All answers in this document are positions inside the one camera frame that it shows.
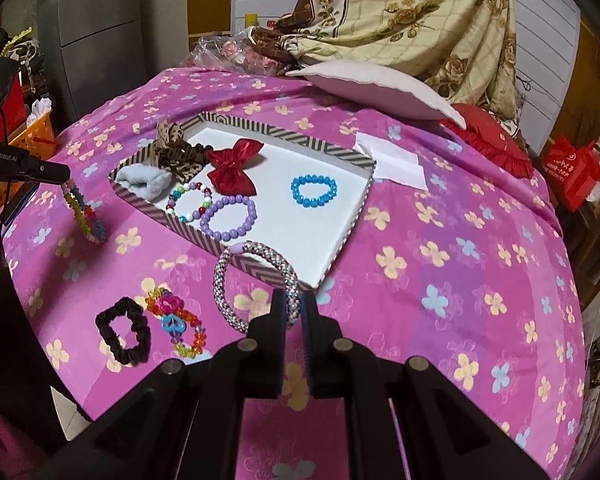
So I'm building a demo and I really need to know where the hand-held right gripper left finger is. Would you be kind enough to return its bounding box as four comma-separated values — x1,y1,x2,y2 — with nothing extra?
96,288,288,480

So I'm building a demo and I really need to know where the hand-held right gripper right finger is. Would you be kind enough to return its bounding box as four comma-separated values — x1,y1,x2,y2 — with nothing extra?
301,291,502,480

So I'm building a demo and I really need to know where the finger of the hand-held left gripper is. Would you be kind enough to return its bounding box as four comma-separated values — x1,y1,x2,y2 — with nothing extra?
21,156,72,185

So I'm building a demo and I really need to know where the green and red small-bead bracelet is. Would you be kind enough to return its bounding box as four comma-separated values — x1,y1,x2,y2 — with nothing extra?
61,182,107,245

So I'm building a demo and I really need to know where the silver sparkly beaded bangle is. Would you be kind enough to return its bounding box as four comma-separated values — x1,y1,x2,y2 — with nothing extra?
212,240,302,334

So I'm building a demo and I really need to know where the striped shallow box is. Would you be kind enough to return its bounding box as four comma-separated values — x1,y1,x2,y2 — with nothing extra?
109,112,379,292

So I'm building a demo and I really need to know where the light blue fluffy scrunchie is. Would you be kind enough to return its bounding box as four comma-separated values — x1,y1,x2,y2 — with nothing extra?
115,163,174,201

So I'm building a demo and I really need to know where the purple bead bracelet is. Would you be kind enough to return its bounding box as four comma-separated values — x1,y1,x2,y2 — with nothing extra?
199,195,258,242

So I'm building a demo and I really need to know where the blue bead bracelet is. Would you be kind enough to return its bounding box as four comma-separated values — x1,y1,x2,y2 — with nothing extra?
289,173,339,209

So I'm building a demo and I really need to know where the leopard print bow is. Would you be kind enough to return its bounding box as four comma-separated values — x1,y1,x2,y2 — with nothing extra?
147,118,207,182

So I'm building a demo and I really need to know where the mixed colour round bead bracelet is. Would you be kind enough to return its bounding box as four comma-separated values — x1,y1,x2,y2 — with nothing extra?
165,183,215,225

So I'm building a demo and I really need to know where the brown scrunchie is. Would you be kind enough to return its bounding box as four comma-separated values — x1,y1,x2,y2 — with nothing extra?
161,142,212,167

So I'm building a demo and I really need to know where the red satin bow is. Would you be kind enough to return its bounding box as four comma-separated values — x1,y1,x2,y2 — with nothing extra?
206,137,266,197

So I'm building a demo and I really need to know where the orange plastic basket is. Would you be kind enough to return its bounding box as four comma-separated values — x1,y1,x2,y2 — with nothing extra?
0,111,57,211

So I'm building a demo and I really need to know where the red gift bag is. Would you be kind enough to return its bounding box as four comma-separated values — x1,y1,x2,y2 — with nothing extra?
0,79,27,147

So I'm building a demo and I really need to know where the white crumpled tissue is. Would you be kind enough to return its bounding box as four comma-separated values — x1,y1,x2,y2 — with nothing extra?
26,97,54,122

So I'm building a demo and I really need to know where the pink floral bedsheet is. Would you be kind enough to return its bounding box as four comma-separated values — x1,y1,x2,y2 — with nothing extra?
1,65,590,480

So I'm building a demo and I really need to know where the grey cabinet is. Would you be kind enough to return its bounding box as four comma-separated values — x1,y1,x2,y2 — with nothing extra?
36,0,192,122

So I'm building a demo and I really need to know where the black scrunchie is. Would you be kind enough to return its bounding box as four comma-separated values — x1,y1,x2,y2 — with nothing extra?
94,296,152,366

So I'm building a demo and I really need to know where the white paper sheet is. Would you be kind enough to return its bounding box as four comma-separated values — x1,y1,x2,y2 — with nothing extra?
352,132,429,191

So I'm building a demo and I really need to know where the clear plastic bag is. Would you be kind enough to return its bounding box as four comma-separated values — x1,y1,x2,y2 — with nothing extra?
192,26,302,79

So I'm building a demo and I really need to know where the white pink pillow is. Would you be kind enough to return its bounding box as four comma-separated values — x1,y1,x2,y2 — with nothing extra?
284,62,467,130

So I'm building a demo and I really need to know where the red frilled cushion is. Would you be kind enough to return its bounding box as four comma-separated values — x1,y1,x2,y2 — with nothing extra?
439,103,537,180

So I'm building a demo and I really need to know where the red shopping bag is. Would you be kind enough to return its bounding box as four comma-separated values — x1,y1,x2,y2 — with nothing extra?
542,133,600,213

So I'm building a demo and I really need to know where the beige floral quilt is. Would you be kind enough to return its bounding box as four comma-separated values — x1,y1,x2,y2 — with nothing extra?
269,0,520,111

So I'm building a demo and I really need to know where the orange crystal charm bracelet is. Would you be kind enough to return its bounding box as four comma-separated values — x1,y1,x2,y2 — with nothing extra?
144,287,209,361

